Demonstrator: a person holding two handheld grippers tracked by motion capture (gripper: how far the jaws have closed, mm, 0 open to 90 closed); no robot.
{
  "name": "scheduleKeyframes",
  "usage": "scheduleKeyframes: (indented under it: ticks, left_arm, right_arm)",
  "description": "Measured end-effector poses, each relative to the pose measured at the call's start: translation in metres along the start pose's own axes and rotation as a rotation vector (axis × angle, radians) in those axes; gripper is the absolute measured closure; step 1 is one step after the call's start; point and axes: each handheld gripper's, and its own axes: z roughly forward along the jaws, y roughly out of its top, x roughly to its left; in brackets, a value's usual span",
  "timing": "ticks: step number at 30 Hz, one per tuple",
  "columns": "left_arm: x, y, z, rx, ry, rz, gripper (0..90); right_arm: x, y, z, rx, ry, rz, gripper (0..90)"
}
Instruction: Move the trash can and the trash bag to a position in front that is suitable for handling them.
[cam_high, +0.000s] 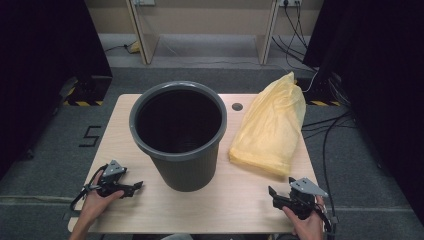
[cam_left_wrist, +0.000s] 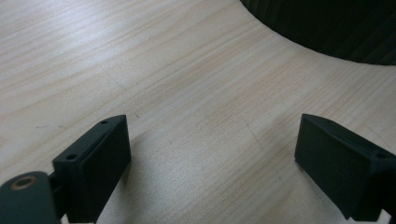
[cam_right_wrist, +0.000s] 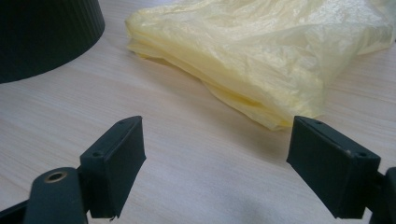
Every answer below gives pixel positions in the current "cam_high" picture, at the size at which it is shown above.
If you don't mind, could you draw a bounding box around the hazard-striped stand base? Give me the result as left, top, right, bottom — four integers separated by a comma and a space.
59, 75, 113, 107
294, 78, 343, 107

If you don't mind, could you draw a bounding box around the thin black floor cable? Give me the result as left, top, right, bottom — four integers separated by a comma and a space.
104, 43, 133, 54

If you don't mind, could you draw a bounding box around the white cable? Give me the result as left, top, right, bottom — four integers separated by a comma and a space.
301, 69, 320, 94

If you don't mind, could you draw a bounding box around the person's right hand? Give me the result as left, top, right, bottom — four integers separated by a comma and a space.
282, 195, 326, 240

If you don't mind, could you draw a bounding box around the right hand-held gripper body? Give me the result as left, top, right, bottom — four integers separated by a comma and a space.
288, 176, 330, 221

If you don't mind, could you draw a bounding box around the person's grey clothing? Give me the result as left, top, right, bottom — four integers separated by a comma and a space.
159, 233, 195, 240

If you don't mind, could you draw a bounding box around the black curtain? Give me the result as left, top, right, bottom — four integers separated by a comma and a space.
0, 0, 113, 178
302, 0, 424, 228

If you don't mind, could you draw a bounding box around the black socket cable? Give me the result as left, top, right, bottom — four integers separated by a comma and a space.
271, 34, 318, 72
283, 3, 309, 50

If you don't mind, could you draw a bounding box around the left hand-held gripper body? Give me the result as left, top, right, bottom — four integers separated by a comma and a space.
96, 159, 135, 198

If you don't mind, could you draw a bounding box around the left hand-held gripper cable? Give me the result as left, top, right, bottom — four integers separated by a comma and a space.
69, 163, 109, 212

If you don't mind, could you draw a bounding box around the yellow plastic bag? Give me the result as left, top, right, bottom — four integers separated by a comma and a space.
228, 71, 307, 178

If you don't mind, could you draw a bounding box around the grey plastic trash bin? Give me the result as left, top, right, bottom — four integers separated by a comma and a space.
134, 88, 224, 193

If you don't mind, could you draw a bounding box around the person's left hand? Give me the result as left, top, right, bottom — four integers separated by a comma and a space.
80, 170, 125, 223

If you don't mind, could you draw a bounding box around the beige wooden desk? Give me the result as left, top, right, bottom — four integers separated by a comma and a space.
125, 0, 280, 66

